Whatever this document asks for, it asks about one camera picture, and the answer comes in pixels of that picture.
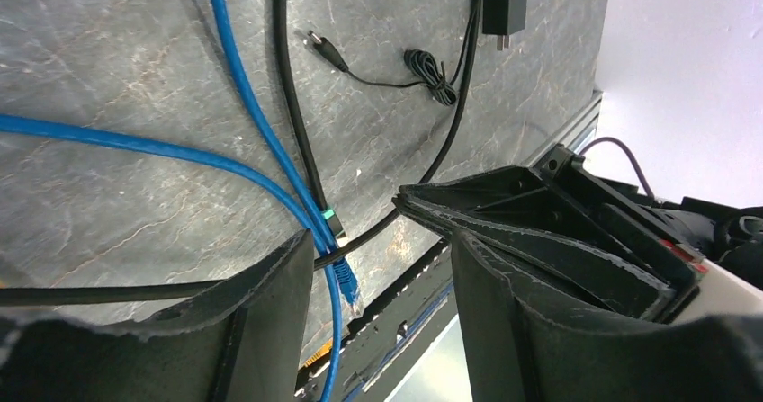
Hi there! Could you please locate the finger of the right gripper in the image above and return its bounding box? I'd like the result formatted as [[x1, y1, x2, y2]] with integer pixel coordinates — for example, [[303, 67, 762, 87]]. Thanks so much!
[[392, 166, 703, 322]]

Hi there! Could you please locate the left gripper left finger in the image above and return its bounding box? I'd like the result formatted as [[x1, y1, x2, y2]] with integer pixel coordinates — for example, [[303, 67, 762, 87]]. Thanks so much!
[[1, 230, 314, 401]]

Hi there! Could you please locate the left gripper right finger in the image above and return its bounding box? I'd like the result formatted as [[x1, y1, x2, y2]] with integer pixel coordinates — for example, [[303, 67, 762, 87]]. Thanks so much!
[[452, 232, 762, 401]]

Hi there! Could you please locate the long black cable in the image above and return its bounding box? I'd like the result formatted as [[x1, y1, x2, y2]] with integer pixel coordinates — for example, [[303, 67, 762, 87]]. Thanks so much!
[[0, 0, 485, 308]]

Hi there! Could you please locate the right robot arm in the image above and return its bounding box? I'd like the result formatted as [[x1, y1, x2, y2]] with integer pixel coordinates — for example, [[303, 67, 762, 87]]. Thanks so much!
[[393, 158, 762, 323]]

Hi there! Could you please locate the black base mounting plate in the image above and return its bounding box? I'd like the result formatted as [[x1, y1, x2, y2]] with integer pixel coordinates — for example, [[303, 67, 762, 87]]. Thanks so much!
[[329, 240, 456, 401]]

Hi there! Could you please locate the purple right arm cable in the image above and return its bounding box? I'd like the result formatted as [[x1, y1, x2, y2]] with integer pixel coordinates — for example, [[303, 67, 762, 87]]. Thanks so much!
[[579, 137, 657, 201]]

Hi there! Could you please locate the black power adapter with cord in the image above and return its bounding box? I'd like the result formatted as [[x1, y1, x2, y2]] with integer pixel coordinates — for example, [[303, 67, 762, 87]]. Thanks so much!
[[308, 0, 527, 106]]

